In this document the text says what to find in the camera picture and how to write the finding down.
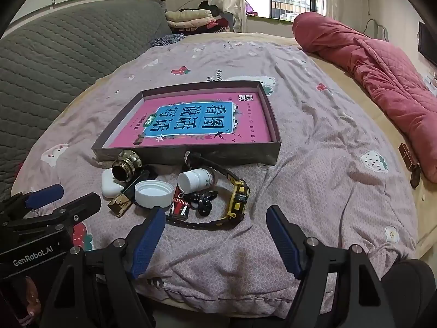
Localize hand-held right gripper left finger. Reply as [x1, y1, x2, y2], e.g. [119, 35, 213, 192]
[39, 206, 167, 328]

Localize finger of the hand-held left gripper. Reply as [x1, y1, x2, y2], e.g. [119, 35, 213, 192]
[0, 183, 65, 222]
[6, 192, 102, 237]

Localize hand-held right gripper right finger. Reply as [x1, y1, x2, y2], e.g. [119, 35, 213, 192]
[265, 206, 398, 328]

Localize white earbuds case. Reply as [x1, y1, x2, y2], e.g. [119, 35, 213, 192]
[101, 168, 128, 199]

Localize dark green gold box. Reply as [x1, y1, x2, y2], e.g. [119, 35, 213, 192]
[107, 171, 158, 218]

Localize white bottle cap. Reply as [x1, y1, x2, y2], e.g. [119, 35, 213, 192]
[134, 180, 175, 210]

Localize red lighter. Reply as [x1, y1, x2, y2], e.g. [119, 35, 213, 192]
[166, 186, 191, 220]

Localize black yellow wristwatch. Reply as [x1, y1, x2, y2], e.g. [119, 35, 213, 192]
[166, 152, 250, 230]

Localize brass door viewer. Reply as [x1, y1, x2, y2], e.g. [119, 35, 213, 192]
[112, 150, 142, 181]

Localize white pill bottle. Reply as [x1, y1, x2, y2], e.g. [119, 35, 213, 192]
[178, 167, 219, 195]

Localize shallow grey cardboard box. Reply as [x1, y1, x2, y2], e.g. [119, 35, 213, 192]
[91, 81, 282, 166]

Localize grey quilted headboard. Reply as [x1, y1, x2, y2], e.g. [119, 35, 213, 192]
[0, 0, 173, 192]

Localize pink book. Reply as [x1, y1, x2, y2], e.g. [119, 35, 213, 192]
[108, 92, 274, 148]

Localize dark floral cloth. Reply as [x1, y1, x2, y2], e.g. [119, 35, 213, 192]
[151, 34, 181, 48]

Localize red quilted blanket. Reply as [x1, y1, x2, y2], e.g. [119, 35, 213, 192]
[292, 12, 437, 183]

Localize pink folded garment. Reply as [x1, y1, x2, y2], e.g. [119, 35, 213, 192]
[167, 18, 212, 29]

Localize beige folded garment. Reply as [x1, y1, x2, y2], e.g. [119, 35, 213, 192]
[166, 10, 211, 22]

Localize folded clothes pile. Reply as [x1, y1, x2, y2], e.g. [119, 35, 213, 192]
[172, 14, 230, 35]

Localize black garment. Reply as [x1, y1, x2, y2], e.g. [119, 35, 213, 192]
[198, 1, 222, 16]

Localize black television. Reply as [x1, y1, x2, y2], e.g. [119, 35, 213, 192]
[418, 22, 437, 67]

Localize white looped cable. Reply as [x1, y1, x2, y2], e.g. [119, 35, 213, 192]
[364, 19, 390, 42]

